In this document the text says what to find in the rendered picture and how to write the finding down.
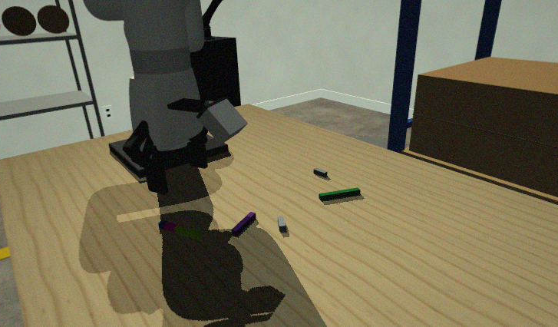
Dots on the purple rod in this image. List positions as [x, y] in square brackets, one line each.
[236, 230]

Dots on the small magenta block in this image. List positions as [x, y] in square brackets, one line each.
[169, 226]

